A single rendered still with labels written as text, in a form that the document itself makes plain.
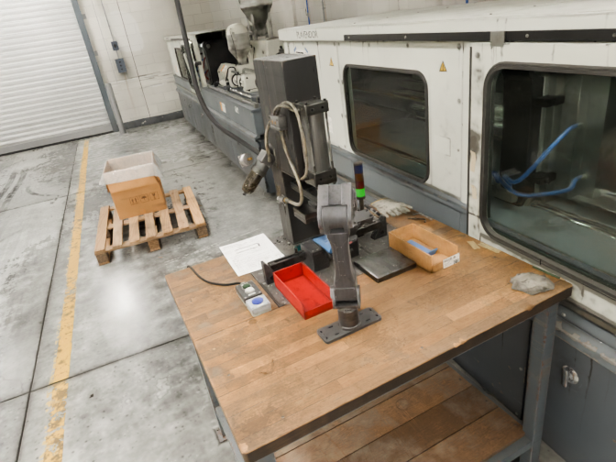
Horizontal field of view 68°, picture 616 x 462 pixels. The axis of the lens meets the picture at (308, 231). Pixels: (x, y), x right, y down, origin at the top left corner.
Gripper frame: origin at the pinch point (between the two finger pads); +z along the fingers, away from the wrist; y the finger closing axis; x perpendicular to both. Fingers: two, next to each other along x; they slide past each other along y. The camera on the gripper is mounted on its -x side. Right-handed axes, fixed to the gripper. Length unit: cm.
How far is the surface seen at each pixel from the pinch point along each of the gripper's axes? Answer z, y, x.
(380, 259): 4.9, -8.6, -14.3
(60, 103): 448, 817, 114
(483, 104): -42, 9, -56
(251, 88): 165, 341, -104
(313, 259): 7.1, 2.6, 8.3
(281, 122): -31.3, 36.1, 8.0
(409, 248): 0.2, -10.9, -24.2
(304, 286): 8.6, -5.9, 15.8
